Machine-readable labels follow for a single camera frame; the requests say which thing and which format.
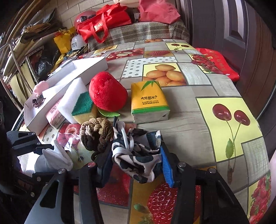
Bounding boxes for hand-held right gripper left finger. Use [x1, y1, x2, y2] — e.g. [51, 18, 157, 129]
[24, 148, 114, 224]

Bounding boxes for brown panelled door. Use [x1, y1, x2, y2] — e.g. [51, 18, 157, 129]
[176, 0, 276, 121]

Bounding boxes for black and white patterned cloth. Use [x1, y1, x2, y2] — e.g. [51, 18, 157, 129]
[111, 117, 163, 184]

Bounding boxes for red cloth bag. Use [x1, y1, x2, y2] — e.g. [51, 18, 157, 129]
[139, 0, 181, 24]

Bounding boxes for metal storage shelf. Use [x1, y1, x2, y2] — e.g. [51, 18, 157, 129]
[0, 0, 65, 108]

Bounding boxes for dark brown braided hair tie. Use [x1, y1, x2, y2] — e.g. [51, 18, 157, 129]
[81, 129, 108, 152]

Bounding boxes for fruit print tablecloth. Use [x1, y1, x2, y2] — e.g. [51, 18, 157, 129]
[39, 40, 272, 224]

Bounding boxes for pink tissue pack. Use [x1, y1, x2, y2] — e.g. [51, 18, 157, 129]
[45, 101, 66, 130]

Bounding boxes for yellow shopping bag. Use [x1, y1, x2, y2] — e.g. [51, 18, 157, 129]
[53, 27, 77, 54]

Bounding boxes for tan braided hair tie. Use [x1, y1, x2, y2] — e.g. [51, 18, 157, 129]
[80, 117, 114, 140]

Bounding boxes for white helmet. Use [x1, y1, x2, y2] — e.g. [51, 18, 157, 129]
[71, 34, 87, 52]

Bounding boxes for red tote bag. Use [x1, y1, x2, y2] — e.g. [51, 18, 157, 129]
[77, 4, 132, 43]

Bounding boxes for red printed plastic bag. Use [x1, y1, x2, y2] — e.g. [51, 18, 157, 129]
[195, 48, 240, 82]

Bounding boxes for brown folded paper bags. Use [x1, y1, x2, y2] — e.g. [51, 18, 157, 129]
[22, 23, 65, 41]

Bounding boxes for white cardboard box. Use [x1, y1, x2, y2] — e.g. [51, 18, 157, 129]
[24, 76, 87, 132]

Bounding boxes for yellow green scouring sponge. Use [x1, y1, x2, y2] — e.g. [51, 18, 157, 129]
[71, 91, 101, 124]

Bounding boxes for red plush toy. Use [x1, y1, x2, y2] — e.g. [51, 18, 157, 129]
[89, 72, 128, 118]

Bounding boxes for pink fluffy hair clip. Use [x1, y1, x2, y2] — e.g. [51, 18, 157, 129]
[32, 81, 49, 96]

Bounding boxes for black plastic bag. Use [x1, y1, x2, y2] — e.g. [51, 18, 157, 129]
[32, 50, 58, 78]

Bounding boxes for plaid covered bench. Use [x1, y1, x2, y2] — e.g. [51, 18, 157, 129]
[87, 22, 190, 52]

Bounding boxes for pink helmet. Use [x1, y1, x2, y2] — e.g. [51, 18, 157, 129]
[73, 10, 97, 30]

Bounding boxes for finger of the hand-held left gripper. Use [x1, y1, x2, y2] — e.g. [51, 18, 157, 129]
[20, 172, 60, 202]
[6, 130, 55, 155]

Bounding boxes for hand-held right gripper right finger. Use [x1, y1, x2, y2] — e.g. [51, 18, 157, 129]
[160, 142, 250, 224]

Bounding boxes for white box lid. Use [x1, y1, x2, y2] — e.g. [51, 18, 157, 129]
[46, 57, 108, 89]

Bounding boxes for yellow tissue pack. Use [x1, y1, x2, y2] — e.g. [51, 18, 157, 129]
[130, 81, 171, 124]

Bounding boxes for white foam block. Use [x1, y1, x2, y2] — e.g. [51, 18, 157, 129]
[58, 78, 89, 124]

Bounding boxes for yellow cloth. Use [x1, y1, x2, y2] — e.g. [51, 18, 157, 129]
[51, 52, 72, 67]

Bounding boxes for dark patterned hair bow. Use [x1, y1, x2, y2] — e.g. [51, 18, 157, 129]
[31, 94, 46, 108]

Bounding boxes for yellow shelf curtain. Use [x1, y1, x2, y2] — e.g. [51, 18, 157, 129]
[3, 62, 35, 104]

